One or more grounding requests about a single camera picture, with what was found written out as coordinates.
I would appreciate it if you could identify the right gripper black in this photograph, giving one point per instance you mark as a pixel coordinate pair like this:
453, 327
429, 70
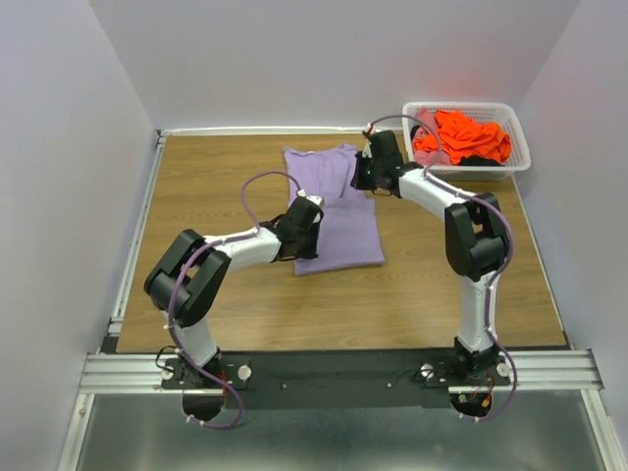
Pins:
356, 181

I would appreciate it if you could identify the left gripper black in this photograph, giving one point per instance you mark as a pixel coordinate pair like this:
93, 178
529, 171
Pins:
312, 252

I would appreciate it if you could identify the purple t shirt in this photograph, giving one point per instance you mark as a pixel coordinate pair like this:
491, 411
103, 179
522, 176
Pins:
348, 236

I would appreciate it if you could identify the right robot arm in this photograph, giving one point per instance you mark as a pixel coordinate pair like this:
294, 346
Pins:
477, 242

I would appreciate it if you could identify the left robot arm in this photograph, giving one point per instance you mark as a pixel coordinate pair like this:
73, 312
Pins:
186, 280

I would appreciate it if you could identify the pink t shirt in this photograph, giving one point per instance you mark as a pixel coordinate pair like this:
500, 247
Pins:
424, 144

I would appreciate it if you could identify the orange t shirt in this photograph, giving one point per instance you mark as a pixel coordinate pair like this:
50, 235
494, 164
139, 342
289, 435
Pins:
461, 136

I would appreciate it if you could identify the white plastic laundry basket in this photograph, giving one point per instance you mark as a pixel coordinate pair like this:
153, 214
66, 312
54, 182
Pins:
504, 115

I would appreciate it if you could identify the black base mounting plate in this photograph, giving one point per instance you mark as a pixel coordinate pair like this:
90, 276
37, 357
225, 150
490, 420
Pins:
429, 381

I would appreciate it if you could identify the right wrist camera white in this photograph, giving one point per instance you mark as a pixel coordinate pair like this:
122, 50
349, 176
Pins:
367, 151

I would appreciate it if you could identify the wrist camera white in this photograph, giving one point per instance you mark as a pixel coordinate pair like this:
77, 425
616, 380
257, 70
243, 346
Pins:
315, 199
367, 151

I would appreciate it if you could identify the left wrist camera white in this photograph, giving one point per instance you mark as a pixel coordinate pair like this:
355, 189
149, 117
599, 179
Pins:
315, 199

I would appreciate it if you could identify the aluminium frame rail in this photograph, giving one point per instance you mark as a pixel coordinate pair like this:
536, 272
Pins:
537, 370

